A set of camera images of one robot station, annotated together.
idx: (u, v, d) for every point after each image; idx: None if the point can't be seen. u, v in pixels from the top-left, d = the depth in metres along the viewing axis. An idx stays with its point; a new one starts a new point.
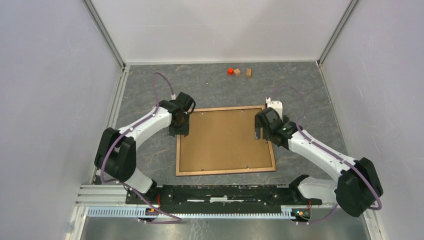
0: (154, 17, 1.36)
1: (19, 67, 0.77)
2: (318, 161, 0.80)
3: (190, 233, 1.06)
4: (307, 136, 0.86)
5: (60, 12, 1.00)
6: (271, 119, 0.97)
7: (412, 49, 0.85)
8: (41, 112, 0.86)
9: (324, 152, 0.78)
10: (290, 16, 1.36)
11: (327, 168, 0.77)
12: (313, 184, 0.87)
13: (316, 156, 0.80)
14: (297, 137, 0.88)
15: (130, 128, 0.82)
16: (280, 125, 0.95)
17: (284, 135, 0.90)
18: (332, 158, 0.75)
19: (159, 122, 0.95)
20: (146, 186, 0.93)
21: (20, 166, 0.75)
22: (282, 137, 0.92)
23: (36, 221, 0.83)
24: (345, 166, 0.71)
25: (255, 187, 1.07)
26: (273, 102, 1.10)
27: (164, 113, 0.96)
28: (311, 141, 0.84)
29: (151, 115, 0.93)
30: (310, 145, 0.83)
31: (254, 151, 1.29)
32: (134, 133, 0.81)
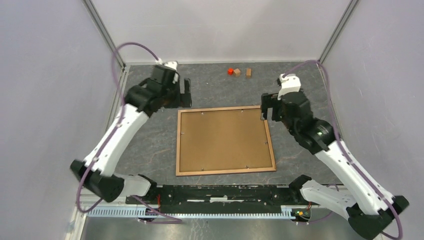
0: (154, 17, 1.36)
1: (19, 68, 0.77)
2: (348, 185, 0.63)
3: (190, 233, 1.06)
4: (345, 150, 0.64)
5: (60, 12, 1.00)
6: (304, 112, 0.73)
7: (412, 49, 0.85)
8: (41, 113, 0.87)
9: (365, 181, 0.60)
10: (290, 15, 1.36)
11: (356, 195, 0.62)
12: (321, 195, 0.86)
13: (347, 179, 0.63)
14: (334, 150, 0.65)
15: (94, 158, 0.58)
16: (312, 125, 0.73)
17: (318, 139, 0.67)
18: (373, 193, 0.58)
19: (132, 130, 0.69)
20: (145, 188, 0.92)
21: (20, 166, 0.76)
22: (314, 140, 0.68)
23: (35, 222, 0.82)
24: (383, 204, 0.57)
25: (255, 187, 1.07)
26: (286, 78, 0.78)
27: (133, 119, 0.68)
28: (351, 163, 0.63)
29: (115, 126, 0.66)
30: (350, 168, 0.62)
31: (254, 151, 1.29)
32: (100, 163, 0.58)
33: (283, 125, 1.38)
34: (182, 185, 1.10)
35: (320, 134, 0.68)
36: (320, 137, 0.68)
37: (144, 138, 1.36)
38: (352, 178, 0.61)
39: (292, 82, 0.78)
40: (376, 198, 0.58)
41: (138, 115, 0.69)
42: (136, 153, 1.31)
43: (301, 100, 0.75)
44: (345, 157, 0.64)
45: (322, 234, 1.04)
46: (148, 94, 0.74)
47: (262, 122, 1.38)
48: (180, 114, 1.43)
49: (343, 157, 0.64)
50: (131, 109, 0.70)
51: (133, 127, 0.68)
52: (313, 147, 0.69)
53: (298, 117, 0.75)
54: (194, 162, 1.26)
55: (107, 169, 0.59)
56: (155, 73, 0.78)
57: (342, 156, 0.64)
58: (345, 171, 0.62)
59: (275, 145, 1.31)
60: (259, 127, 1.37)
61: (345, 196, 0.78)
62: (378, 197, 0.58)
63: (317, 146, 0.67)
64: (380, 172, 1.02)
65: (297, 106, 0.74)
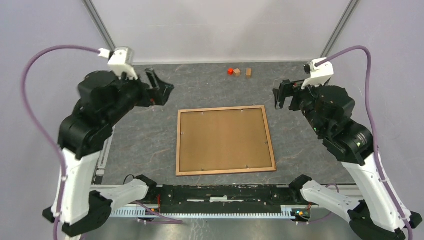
0: (154, 17, 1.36)
1: (19, 68, 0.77)
2: (369, 197, 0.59)
3: (190, 233, 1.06)
4: (381, 165, 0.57)
5: (60, 12, 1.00)
6: (344, 117, 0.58)
7: (412, 49, 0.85)
8: (41, 113, 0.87)
9: (390, 199, 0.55)
10: (290, 15, 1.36)
11: (373, 207, 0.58)
12: (320, 195, 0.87)
13: (371, 193, 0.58)
14: (369, 165, 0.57)
15: (57, 213, 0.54)
16: (348, 131, 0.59)
17: (354, 153, 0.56)
18: (395, 212, 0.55)
19: (86, 169, 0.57)
20: (141, 193, 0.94)
21: (20, 166, 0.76)
22: (349, 151, 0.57)
23: (35, 222, 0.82)
24: (401, 223, 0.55)
25: (255, 187, 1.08)
26: (317, 67, 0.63)
27: (78, 168, 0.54)
28: (382, 180, 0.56)
29: (62, 181, 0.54)
30: (378, 183, 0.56)
31: (254, 151, 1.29)
32: (65, 215, 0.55)
33: (283, 125, 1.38)
34: (182, 185, 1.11)
35: (358, 145, 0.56)
36: (358, 149, 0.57)
37: (144, 138, 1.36)
38: (379, 196, 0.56)
39: (324, 70, 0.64)
40: (397, 217, 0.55)
41: (79, 164, 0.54)
42: (136, 153, 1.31)
43: (338, 97, 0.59)
44: (379, 173, 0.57)
45: (322, 234, 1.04)
46: (85, 126, 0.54)
47: (262, 122, 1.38)
48: (180, 114, 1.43)
49: (376, 173, 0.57)
50: (70, 155, 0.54)
51: (83, 171, 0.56)
52: (346, 155, 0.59)
53: (335, 119, 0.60)
54: (194, 161, 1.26)
55: (74, 218, 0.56)
56: (83, 98, 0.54)
57: (376, 171, 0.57)
58: (372, 187, 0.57)
59: (275, 145, 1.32)
60: (259, 127, 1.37)
61: (347, 199, 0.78)
62: (400, 216, 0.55)
63: (351, 156, 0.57)
64: None
65: (338, 109, 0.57)
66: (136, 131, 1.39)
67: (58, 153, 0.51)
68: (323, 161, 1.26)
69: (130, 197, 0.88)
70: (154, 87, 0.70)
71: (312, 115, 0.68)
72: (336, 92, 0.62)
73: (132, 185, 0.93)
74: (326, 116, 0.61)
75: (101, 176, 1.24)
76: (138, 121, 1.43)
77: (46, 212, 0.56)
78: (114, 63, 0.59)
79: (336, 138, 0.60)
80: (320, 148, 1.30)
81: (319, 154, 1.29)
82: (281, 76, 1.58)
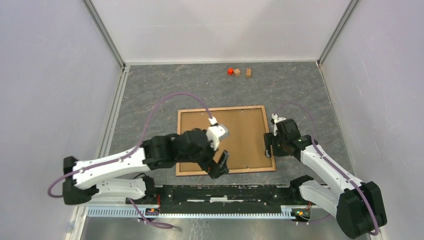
0: (154, 17, 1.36)
1: (19, 68, 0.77)
2: (324, 175, 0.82)
3: (190, 233, 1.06)
4: (318, 149, 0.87)
5: (59, 12, 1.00)
6: (290, 129, 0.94)
7: (412, 49, 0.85)
8: (41, 113, 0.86)
9: (333, 169, 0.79)
10: (290, 15, 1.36)
11: (331, 184, 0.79)
12: (315, 190, 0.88)
13: (321, 169, 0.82)
14: (309, 150, 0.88)
15: (81, 170, 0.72)
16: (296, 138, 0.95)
17: (298, 146, 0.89)
18: (339, 176, 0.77)
19: (126, 170, 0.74)
20: (136, 194, 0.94)
21: (20, 166, 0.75)
22: (296, 147, 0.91)
23: (35, 221, 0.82)
24: (350, 185, 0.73)
25: (255, 187, 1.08)
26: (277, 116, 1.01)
27: (132, 164, 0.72)
28: (322, 156, 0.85)
29: (116, 159, 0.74)
30: (321, 159, 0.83)
31: (254, 151, 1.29)
32: (81, 176, 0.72)
33: None
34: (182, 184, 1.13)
35: (301, 142, 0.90)
36: (302, 145, 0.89)
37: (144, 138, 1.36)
38: (323, 167, 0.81)
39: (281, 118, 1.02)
40: (343, 181, 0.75)
41: (139, 166, 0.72)
42: None
43: (288, 121, 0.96)
44: (318, 153, 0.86)
45: (322, 234, 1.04)
46: (165, 154, 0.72)
47: (262, 122, 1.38)
48: (181, 113, 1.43)
49: (317, 153, 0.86)
50: (139, 155, 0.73)
51: (125, 170, 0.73)
52: (296, 151, 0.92)
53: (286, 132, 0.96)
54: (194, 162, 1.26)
55: (81, 184, 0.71)
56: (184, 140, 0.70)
57: (316, 152, 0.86)
58: (317, 162, 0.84)
59: None
60: (260, 127, 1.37)
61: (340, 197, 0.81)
62: (345, 179, 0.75)
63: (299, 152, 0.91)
64: (381, 173, 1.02)
65: (282, 124, 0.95)
66: (137, 131, 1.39)
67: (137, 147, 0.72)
68: None
69: (120, 193, 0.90)
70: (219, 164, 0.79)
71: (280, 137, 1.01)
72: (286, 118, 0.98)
73: (132, 185, 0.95)
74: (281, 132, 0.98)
75: None
76: (138, 122, 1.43)
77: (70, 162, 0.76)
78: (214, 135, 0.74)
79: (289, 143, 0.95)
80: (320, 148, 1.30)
81: None
82: (281, 76, 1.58)
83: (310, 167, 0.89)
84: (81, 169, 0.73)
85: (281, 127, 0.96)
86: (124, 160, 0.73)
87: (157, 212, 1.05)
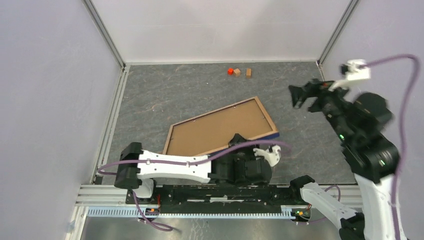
0: (154, 17, 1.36)
1: (20, 68, 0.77)
2: (371, 218, 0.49)
3: (190, 233, 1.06)
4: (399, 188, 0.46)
5: (60, 12, 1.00)
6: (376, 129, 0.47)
7: (412, 48, 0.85)
8: (40, 113, 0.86)
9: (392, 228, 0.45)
10: (290, 16, 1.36)
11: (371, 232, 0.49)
12: (317, 197, 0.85)
13: (374, 214, 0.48)
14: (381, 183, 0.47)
15: (149, 161, 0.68)
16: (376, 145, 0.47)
17: (373, 164, 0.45)
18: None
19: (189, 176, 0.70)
20: (146, 194, 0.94)
21: (20, 166, 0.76)
22: (368, 163, 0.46)
23: (35, 221, 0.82)
24: None
25: (255, 187, 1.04)
26: (359, 70, 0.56)
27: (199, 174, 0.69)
28: (392, 203, 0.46)
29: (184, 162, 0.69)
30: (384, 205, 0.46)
31: (252, 126, 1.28)
32: (146, 169, 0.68)
33: (283, 125, 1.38)
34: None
35: (382, 164, 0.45)
36: (379, 168, 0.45)
37: (144, 138, 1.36)
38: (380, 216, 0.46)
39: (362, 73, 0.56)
40: None
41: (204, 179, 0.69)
42: None
43: (381, 107, 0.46)
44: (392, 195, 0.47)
45: (322, 234, 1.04)
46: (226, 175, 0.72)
47: (257, 108, 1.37)
48: (172, 127, 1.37)
49: (389, 195, 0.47)
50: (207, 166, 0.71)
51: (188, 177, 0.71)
52: (364, 171, 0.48)
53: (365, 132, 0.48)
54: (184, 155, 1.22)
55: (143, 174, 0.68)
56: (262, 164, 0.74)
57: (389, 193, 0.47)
58: (376, 207, 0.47)
59: None
60: (255, 112, 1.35)
61: (344, 207, 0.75)
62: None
63: (368, 172, 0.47)
64: None
65: (372, 118, 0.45)
66: (137, 131, 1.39)
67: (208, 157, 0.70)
68: (323, 161, 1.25)
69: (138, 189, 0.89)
70: (257, 199, 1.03)
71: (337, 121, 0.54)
72: (374, 97, 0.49)
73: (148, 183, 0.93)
74: (355, 123, 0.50)
75: (101, 176, 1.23)
76: (138, 122, 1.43)
77: (137, 148, 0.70)
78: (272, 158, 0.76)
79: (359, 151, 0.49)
80: (320, 148, 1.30)
81: (319, 154, 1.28)
82: (281, 76, 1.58)
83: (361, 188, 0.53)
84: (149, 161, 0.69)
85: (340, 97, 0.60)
86: (190, 165, 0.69)
87: (157, 212, 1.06)
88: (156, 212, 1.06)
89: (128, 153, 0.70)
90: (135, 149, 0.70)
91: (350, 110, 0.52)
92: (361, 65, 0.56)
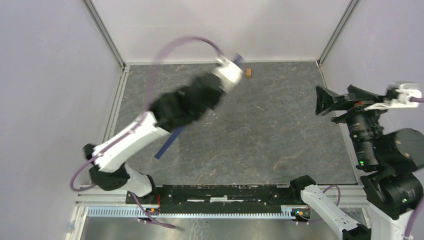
0: (154, 17, 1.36)
1: (20, 68, 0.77)
2: None
3: (190, 233, 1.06)
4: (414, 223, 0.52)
5: (60, 12, 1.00)
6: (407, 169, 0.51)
7: (413, 48, 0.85)
8: (40, 113, 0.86)
9: None
10: (290, 16, 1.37)
11: None
12: (318, 204, 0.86)
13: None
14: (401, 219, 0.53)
15: (99, 154, 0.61)
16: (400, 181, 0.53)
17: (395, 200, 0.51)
18: None
19: (142, 140, 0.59)
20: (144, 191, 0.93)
21: (21, 166, 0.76)
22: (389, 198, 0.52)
23: (36, 221, 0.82)
24: None
25: (255, 187, 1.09)
26: (408, 102, 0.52)
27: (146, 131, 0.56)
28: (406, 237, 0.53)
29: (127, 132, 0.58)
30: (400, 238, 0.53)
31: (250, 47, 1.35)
32: (103, 161, 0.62)
33: (283, 125, 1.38)
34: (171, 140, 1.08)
35: (403, 201, 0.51)
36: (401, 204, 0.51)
37: None
38: None
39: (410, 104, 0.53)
40: None
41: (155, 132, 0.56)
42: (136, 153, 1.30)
43: (418, 153, 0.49)
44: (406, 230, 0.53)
45: (322, 234, 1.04)
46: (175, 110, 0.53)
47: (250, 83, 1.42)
48: None
49: (403, 229, 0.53)
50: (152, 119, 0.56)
51: (141, 141, 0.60)
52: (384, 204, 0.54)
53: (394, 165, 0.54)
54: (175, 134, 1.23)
55: (106, 166, 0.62)
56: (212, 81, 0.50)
57: (404, 227, 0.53)
58: (390, 237, 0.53)
59: (274, 144, 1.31)
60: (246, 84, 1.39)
61: (346, 217, 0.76)
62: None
63: (387, 206, 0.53)
64: None
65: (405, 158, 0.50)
66: None
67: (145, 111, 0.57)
68: (323, 161, 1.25)
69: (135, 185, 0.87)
70: (257, 199, 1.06)
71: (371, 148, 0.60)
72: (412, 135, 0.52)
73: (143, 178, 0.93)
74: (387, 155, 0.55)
75: None
76: None
77: (90, 149, 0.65)
78: (226, 73, 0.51)
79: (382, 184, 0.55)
80: (320, 148, 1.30)
81: (319, 154, 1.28)
82: (281, 76, 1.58)
83: (377, 221, 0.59)
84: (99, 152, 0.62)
85: (372, 117, 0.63)
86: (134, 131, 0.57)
87: (157, 212, 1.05)
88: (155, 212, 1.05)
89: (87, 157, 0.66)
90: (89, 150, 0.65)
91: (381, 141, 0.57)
92: (412, 98, 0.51)
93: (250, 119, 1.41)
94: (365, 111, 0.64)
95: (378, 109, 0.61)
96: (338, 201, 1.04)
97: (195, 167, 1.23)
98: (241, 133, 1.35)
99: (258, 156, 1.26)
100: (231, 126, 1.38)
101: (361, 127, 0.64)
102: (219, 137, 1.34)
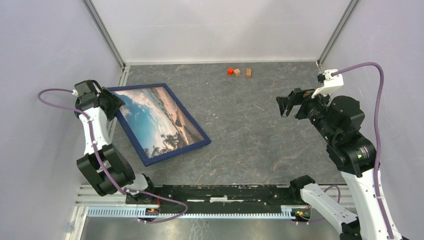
0: (154, 17, 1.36)
1: (19, 68, 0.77)
2: (361, 210, 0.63)
3: (190, 233, 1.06)
4: (378, 181, 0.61)
5: (60, 13, 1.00)
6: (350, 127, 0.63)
7: (413, 48, 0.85)
8: (39, 114, 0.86)
9: (380, 216, 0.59)
10: (290, 16, 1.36)
11: (364, 223, 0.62)
12: (317, 202, 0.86)
13: (364, 208, 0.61)
14: (364, 179, 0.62)
15: (94, 142, 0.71)
16: (353, 142, 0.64)
17: (351, 156, 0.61)
18: (381, 227, 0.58)
19: (101, 118, 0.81)
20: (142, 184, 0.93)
21: (19, 166, 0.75)
22: (348, 157, 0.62)
23: (35, 221, 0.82)
24: None
25: (255, 187, 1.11)
26: (332, 77, 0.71)
27: (94, 112, 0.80)
28: (377, 196, 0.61)
29: (88, 122, 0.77)
30: (371, 198, 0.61)
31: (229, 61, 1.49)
32: (100, 142, 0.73)
33: (283, 125, 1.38)
34: (151, 146, 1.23)
35: (359, 157, 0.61)
36: (357, 160, 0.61)
37: None
38: (369, 209, 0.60)
39: (335, 81, 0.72)
40: (384, 235, 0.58)
41: (97, 109, 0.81)
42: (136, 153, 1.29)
43: (352, 111, 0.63)
44: (375, 189, 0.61)
45: (322, 234, 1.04)
46: (91, 102, 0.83)
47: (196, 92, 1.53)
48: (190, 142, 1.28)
49: (373, 189, 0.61)
50: (89, 111, 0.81)
51: (101, 119, 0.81)
52: (346, 165, 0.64)
53: (342, 129, 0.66)
54: (182, 146, 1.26)
55: (107, 140, 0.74)
56: (83, 87, 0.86)
57: (372, 187, 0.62)
58: (365, 199, 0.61)
59: (274, 144, 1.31)
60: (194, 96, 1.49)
61: (345, 211, 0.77)
62: (388, 237, 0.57)
63: (351, 166, 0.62)
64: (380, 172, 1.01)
65: (347, 117, 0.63)
66: None
67: (81, 112, 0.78)
68: (323, 161, 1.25)
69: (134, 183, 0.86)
70: (257, 199, 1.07)
71: (322, 124, 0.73)
72: (348, 101, 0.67)
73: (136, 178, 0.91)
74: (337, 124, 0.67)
75: None
76: None
77: (82, 160, 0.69)
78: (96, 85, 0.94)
79: (340, 147, 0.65)
80: (320, 148, 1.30)
81: (319, 153, 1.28)
82: (281, 76, 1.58)
83: (351, 188, 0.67)
84: (92, 142, 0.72)
85: (318, 102, 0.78)
86: (90, 118, 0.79)
87: (157, 212, 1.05)
88: (165, 198, 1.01)
89: (89, 163, 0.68)
90: (83, 161, 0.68)
91: (329, 112, 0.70)
92: (333, 73, 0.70)
93: (250, 120, 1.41)
94: (314, 98, 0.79)
95: (320, 95, 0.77)
96: (339, 200, 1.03)
97: (195, 167, 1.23)
98: (241, 133, 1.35)
99: (258, 156, 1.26)
100: (231, 127, 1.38)
101: (315, 112, 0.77)
102: (219, 136, 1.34)
